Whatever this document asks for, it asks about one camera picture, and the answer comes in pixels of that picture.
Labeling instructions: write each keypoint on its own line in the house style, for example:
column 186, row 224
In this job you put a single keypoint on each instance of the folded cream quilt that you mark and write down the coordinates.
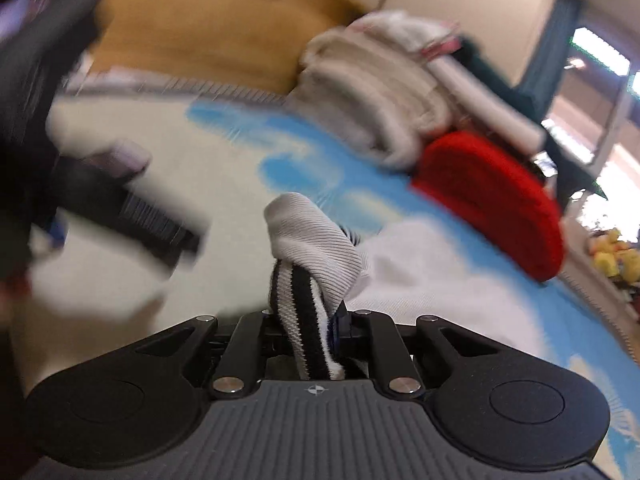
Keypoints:
column 373, row 98

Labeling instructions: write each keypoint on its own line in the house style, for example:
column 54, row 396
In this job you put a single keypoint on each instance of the folded white blanket stack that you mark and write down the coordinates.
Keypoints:
column 432, row 43

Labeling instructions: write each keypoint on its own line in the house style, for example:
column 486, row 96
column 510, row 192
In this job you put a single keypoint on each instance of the teal shark plush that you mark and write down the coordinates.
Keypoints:
column 570, row 177

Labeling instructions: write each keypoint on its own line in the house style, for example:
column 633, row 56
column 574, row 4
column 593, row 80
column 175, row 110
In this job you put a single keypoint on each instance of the red folded blanket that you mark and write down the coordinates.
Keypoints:
column 486, row 187

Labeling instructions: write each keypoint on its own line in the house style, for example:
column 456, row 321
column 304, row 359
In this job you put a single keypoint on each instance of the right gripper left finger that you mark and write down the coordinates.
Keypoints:
column 243, row 363

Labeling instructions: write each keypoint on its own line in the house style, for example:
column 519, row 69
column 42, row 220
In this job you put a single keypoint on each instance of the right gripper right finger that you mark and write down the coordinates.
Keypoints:
column 372, row 338

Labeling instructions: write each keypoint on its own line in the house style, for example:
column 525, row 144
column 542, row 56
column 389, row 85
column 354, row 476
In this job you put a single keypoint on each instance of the blue curtain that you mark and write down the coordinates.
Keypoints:
column 545, row 69

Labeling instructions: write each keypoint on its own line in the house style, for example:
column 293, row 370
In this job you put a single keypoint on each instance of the striped black white hooded top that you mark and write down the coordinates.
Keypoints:
column 406, row 270

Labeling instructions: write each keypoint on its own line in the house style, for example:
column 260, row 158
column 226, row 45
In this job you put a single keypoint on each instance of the blue cream patterned bed mat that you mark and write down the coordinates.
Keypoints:
column 224, row 163

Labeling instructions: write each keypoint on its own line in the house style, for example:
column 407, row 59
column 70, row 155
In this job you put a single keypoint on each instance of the yellow plush toys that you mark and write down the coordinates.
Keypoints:
column 616, row 258

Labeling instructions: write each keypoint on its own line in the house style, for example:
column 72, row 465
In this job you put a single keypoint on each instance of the wooden headboard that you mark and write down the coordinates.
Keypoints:
column 254, row 43

